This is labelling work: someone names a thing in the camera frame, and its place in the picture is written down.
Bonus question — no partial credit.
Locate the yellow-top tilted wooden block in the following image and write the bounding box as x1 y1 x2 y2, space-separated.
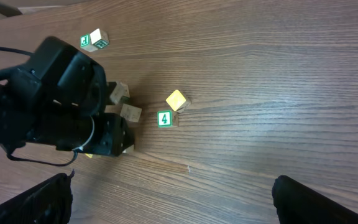
166 90 191 113

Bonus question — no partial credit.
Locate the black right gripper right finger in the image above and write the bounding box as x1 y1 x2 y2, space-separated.
272 175 358 224

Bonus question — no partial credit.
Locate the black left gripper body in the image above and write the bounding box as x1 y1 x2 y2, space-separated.
35 81 135 157

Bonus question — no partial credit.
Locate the green number four block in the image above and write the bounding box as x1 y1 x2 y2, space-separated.
157 110 179 128

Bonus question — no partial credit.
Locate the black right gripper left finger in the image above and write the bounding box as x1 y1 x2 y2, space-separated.
0 172 74 224

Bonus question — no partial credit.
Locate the bird picture blue-sided block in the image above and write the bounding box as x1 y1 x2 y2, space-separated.
123 145 134 154

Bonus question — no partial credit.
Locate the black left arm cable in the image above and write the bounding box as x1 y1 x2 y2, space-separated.
0 45 96 167

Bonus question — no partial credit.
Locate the green R wooden block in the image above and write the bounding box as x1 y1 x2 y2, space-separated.
90 28 109 49

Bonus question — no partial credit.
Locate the red-sided wooden block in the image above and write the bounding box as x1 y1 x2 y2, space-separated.
105 103 142 123

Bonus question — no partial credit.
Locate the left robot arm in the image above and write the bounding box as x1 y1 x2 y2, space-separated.
0 67 135 161

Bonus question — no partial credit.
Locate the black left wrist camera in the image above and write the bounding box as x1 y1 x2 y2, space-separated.
7 36 106 113

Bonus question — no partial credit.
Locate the green letter wooden block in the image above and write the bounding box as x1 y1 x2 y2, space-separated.
80 34 98 52

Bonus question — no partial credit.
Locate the green-sided number five block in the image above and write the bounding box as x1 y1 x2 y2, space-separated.
106 82 131 105

